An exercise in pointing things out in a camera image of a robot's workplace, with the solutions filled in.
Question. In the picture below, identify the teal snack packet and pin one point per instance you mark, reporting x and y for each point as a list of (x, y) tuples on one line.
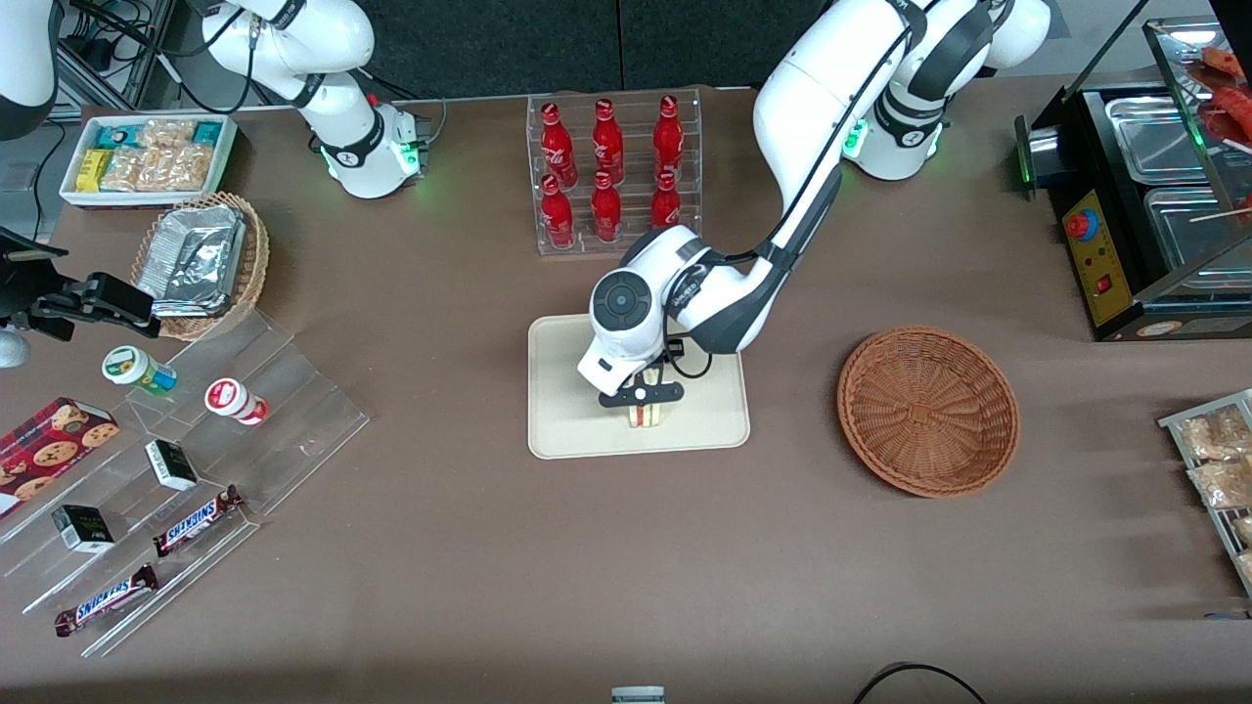
[(113, 135), (206, 132)]

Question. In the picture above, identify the triangular sandwich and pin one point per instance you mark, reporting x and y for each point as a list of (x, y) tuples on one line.
[(647, 417)]

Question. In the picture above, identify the red sausage skewers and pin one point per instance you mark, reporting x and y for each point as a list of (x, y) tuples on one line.
[(1234, 108)]

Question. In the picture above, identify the clear acrylic stepped display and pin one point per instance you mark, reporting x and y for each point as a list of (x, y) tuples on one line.
[(293, 420)]

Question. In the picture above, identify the clear peanut snack bag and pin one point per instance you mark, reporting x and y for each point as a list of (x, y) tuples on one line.
[(176, 168), (166, 133), (121, 170)]

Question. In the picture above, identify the black hot food display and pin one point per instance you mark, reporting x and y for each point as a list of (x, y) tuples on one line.
[(1100, 254)]

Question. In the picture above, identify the tray of packaged snacks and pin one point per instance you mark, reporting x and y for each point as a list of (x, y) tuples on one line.
[(1179, 422)]

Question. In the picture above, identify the silver foil tray stack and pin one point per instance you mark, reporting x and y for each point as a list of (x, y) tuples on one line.
[(191, 259)]

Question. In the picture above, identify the clear acrylic bottle rack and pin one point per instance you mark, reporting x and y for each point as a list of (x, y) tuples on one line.
[(636, 244)]

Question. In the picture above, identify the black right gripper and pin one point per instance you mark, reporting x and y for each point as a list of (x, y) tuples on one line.
[(22, 285)]

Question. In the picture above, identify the small black box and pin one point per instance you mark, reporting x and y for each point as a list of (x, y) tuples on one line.
[(83, 529), (172, 465)]

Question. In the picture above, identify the green lidded yogurt cup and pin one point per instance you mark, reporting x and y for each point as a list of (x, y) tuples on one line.
[(132, 366)]

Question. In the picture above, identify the yellow snack packet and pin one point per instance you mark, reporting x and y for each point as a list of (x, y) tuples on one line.
[(92, 170)]

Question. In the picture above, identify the brown Snickers bar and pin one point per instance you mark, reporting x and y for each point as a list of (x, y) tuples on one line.
[(194, 521), (106, 599)]

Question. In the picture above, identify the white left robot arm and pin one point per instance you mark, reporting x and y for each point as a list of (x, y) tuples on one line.
[(812, 108)]

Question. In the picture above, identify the clear fried snack bag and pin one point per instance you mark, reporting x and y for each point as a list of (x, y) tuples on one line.
[(1244, 530), (1213, 435), (1223, 483), (1246, 567)]

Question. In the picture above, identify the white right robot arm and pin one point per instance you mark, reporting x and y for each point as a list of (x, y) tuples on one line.
[(342, 44)]

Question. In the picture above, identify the small grey device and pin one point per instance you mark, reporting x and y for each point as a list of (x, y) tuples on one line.
[(638, 695)]

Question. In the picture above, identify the beige plastic tray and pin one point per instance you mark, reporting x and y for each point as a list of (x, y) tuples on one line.
[(567, 411)]

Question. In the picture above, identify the red white small bottle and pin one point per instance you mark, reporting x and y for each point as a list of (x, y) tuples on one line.
[(230, 399)]

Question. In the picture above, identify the red cookie box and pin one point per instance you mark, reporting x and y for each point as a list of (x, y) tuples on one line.
[(49, 452)]

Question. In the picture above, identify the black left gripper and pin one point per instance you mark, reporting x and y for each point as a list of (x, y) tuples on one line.
[(675, 347)]

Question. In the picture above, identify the light wicker basket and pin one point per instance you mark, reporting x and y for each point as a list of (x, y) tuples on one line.
[(256, 254)]

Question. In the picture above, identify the white rectangular snack bin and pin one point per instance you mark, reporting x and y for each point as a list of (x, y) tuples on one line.
[(225, 156)]

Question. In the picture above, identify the red cola bottle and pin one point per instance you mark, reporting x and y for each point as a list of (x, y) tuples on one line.
[(557, 215), (557, 145), (607, 142), (668, 137), (605, 211), (665, 205)]

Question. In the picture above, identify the brown round wicker basket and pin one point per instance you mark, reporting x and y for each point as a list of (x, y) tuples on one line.
[(924, 411)]

